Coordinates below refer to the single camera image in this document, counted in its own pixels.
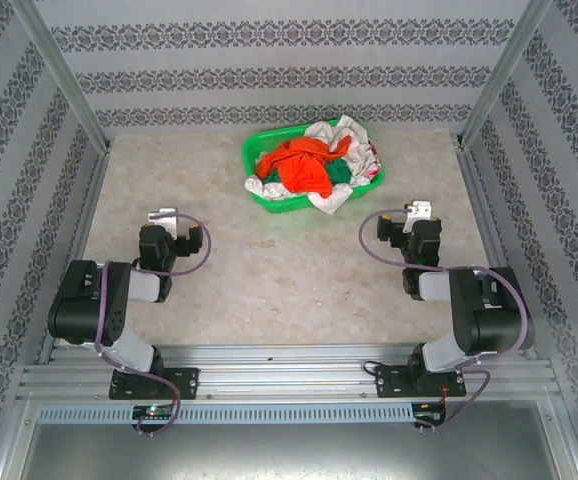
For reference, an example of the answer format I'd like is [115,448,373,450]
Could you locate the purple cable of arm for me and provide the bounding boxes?
[360,210,530,434]
[93,213,214,437]

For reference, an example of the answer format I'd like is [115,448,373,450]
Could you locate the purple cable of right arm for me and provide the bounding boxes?
[360,210,530,434]

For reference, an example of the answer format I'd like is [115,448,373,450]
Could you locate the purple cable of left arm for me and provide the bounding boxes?
[93,213,214,437]

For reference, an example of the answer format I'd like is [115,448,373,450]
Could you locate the green plastic basket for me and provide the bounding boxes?
[241,117,387,215]

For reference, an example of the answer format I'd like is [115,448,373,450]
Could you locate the plain off-white t-shirt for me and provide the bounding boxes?
[245,119,358,215]

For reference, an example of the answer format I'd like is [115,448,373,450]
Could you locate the white t-shirt with red print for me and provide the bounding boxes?
[336,115,385,181]

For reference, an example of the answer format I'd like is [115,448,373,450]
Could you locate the slotted grey cable duct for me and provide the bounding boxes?
[36,403,415,425]

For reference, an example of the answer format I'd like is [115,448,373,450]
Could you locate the aluminium side rail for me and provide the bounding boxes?
[36,149,113,366]
[454,139,540,360]

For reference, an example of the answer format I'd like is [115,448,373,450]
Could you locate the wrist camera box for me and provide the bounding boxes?
[403,199,433,234]
[147,206,179,236]

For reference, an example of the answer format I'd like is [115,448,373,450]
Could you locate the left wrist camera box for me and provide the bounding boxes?
[147,206,179,236]

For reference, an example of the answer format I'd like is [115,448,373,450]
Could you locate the aluminium frame post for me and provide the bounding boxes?
[7,0,113,154]
[456,0,553,146]

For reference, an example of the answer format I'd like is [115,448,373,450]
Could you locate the aluminium mounting rail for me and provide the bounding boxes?
[16,342,563,401]

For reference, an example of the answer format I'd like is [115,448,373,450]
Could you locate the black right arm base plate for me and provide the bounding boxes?
[373,363,468,400]

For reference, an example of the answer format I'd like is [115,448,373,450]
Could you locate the metal sheet shelf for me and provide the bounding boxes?
[0,399,578,480]

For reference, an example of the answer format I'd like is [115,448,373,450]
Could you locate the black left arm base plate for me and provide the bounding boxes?
[108,367,200,401]

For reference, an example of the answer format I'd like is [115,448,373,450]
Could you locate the orange t-shirt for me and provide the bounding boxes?
[255,137,336,199]

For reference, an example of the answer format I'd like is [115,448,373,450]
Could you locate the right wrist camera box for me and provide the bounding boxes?
[403,199,433,234]

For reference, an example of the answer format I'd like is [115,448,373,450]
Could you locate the green t-shirt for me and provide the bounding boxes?
[263,157,353,185]

